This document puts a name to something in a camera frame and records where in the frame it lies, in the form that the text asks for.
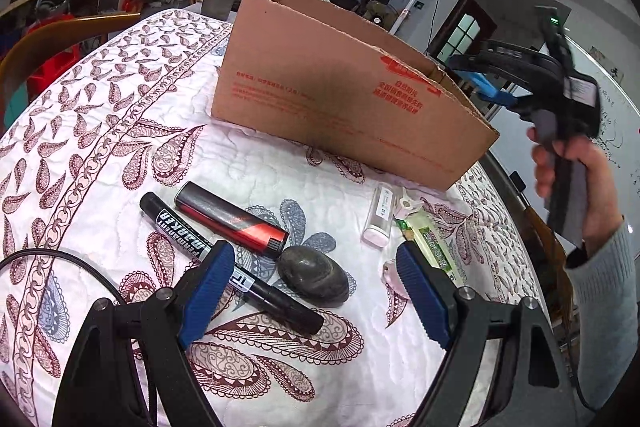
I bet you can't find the red and black lighter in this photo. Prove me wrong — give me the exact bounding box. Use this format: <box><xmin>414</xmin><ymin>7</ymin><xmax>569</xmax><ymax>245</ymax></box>
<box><xmin>175</xmin><ymin>181</ymin><xmax>290</xmax><ymax>258</ymax></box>

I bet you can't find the dark smooth stone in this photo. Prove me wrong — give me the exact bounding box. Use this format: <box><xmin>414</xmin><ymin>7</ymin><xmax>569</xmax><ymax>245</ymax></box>
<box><xmin>277</xmin><ymin>245</ymin><xmax>351</xmax><ymax>308</ymax></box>

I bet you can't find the black permanent marker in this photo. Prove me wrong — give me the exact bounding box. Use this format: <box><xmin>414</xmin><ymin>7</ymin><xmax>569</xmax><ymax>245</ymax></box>
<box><xmin>139</xmin><ymin>191</ymin><xmax>325</xmax><ymax>335</ymax></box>

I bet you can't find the green and white packet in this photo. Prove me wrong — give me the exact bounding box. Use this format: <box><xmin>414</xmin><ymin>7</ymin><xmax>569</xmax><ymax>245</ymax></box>
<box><xmin>395</xmin><ymin>212</ymin><xmax>468</xmax><ymax>288</ymax></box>

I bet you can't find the pink tape roll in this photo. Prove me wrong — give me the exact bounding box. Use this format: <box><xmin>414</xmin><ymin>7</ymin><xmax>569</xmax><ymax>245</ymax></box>
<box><xmin>382</xmin><ymin>259</ymin><xmax>408</xmax><ymax>297</ymax></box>

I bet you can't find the wooden chair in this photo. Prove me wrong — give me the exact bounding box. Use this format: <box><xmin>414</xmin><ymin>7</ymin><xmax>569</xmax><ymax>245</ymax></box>
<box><xmin>0</xmin><ymin>12</ymin><xmax>141</xmax><ymax>118</ymax></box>

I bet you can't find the person's right forearm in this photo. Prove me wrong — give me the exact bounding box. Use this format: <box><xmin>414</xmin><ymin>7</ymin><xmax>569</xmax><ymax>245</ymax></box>
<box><xmin>565</xmin><ymin>214</ymin><xmax>640</xmax><ymax>410</ymax></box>

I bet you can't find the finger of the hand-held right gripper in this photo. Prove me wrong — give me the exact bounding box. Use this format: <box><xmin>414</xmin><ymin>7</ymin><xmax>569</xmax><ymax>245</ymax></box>
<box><xmin>492</xmin><ymin>91</ymin><xmax>541</xmax><ymax>116</ymax></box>
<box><xmin>450</xmin><ymin>39</ymin><xmax>563</xmax><ymax>80</ymax></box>

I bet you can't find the brown wooden door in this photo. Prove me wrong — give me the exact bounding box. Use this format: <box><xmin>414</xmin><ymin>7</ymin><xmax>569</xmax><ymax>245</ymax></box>
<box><xmin>427</xmin><ymin>0</ymin><xmax>498</xmax><ymax>68</ymax></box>

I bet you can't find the whiteboard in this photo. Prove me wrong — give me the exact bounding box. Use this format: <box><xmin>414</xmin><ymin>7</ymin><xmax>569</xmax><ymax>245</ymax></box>
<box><xmin>565</xmin><ymin>39</ymin><xmax>640</xmax><ymax>233</ymax></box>

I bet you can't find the person's right hand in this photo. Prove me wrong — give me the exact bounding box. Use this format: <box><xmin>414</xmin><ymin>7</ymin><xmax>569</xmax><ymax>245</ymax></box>
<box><xmin>527</xmin><ymin>127</ymin><xmax>626</xmax><ymax>253</ymax></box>

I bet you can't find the brown cardboard box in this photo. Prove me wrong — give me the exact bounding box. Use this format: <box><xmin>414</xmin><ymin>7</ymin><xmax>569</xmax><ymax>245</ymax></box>
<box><xmin>210</xmin><ymin>0</ymin><xmax>501</xmax><ymax>192</ymax></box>

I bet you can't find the red plastic crate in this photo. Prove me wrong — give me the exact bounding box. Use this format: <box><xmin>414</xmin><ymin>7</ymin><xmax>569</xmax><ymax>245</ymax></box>
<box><xmin>27</xmin><ymin>19</ymin><xmax>83</xmax><ymax>92</ymax></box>

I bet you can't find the paisley printed quilted blanket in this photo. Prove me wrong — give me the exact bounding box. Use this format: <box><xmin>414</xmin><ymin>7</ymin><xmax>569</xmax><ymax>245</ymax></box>
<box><xmin>0</xmin><ymin>7</ymin><xmax>556</xmax><ymax>427</ymax></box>

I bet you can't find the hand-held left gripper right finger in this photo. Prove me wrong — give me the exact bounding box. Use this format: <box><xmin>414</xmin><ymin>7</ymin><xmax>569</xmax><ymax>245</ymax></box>
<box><xmin>395</xmin><ymin>241</ymin><xmax>576</xmax><ymax>427</ymax></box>

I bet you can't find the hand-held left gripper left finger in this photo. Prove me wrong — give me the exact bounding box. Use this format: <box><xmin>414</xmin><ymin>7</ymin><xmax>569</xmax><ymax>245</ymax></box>
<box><xmin>51</xmin><ymin>239</ymin><xmax>236</xmax><ymax>427</ymax></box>

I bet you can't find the small white tube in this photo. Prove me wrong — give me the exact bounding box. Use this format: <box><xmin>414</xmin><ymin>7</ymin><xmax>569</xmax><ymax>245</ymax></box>
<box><xmin>362</xmin><ymin>183</ymin><xmax>396</xmax><ymax>248</ymax></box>

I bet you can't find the white plastic clip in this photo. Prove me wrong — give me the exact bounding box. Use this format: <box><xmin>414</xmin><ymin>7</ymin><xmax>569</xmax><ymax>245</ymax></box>
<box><xmin>395</xmin><ymin>188</ymin><xmax>425</xmax><ymax>220</ymax></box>

